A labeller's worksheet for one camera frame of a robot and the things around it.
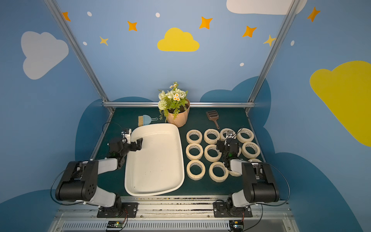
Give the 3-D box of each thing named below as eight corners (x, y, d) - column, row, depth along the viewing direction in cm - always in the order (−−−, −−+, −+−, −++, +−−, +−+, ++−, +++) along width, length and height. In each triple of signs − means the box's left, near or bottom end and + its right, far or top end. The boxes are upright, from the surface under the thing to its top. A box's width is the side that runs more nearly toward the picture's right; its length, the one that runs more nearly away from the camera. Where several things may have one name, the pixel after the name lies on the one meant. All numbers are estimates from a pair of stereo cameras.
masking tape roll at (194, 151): (185, 159, 95) (185, 157, 93) (185, 145, 102) (185, 143, 100) (203, 159, 95) (203, 157, 93) (202, 145, 102) (202, 143, 100)
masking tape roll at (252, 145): (243, 158, 96) (244, 156, 93) (239, 144, 103) (240, 141, 100) (260, 158, 96) (262, 156, 93) (255, 144, 103) (257, 141, 100)
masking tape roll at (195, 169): (186, 180, 86) (186, 178, 84) (186, 161, 94) (186, 159, 91) (205, 180, 86) (206, 178, 84) (204, 161, 94) (204, 159, 91)
